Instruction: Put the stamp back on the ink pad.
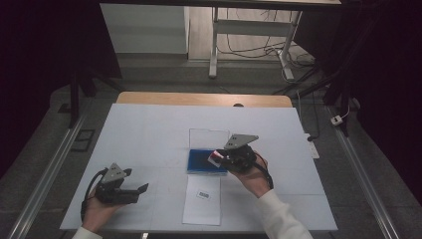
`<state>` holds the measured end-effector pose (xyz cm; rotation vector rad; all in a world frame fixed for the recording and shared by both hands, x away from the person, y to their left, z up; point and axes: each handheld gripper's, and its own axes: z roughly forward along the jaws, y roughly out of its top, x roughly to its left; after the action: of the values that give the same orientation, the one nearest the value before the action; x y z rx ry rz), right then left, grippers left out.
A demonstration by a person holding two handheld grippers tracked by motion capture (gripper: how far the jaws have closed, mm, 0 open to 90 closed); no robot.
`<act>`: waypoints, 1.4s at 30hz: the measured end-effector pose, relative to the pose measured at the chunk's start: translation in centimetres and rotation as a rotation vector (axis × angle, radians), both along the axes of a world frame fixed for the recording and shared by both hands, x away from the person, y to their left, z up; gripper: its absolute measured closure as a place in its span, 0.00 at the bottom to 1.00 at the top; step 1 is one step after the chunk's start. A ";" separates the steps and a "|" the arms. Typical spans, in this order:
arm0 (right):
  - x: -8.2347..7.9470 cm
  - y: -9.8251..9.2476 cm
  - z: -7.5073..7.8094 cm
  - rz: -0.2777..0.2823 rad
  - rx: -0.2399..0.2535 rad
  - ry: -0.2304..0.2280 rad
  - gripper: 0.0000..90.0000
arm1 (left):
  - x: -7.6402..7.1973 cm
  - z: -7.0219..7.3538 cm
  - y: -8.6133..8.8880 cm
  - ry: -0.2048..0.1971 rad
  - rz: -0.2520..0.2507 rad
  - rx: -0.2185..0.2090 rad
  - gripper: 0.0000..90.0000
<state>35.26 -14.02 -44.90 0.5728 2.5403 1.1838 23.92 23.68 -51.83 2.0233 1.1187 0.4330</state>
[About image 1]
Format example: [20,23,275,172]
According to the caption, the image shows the white paper sheet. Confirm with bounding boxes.
[182,174,222,227]

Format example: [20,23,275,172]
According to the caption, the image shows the white desk frame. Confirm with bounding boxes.
[208,6,304,82]

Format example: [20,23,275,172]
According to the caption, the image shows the black stand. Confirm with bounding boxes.
[68,68,101,129]

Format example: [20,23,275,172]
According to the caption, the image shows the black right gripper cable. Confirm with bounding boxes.
[253,151,275,191]

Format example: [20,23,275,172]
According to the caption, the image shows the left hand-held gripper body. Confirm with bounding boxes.
[94,162,141,205]

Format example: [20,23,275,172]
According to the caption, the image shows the aluminium floor rail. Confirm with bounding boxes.
[6,111,93,239]
[326,105,403,239]

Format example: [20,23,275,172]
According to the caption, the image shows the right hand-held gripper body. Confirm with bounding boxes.
[220,133,260,174]

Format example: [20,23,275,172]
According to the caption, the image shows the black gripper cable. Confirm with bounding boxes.
[253,151,275,191]
[80,166,110,223]

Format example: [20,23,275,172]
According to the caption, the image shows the black curtain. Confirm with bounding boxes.
[293,0,422,205]
[0,0,123,178]

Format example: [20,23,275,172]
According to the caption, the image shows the person's right hand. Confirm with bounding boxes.
[228,151,275,199]

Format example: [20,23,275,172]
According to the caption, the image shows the person's left hand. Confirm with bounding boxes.
[81,186,124,234]

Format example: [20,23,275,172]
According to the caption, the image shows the wooden table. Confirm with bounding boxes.
[115,92,294,109]

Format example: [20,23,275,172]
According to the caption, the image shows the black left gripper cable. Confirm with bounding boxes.
[80,166,110,223]

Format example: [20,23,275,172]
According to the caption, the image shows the black floor socket frame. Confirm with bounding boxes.
[70,128,97,153]

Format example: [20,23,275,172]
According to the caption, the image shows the blue ink pad clear case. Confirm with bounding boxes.
[186,128,231,176]

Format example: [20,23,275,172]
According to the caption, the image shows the black cables under desk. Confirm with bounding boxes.
[217,8,317,69]

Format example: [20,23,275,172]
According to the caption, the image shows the white adapter with cable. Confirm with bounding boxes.
[329,105,352,126]

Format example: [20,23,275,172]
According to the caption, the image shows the white panel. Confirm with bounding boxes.
[100,3,191,55]

